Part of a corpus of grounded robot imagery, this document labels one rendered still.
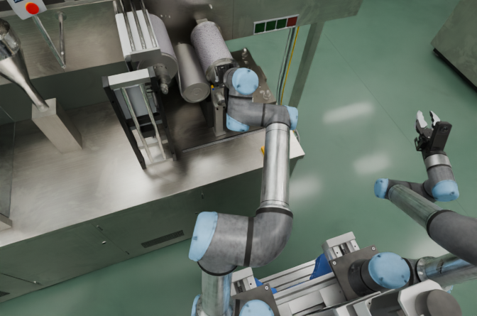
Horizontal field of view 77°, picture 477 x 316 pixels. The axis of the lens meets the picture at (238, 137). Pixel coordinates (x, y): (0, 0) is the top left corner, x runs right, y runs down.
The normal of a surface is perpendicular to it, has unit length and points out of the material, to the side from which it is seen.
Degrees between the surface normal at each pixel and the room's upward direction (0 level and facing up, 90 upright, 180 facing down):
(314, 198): 0
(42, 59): 90
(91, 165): 0
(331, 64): 0
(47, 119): 90
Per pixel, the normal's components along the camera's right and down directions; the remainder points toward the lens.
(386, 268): -0.09, -0.57
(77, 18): 0.33, 0.79
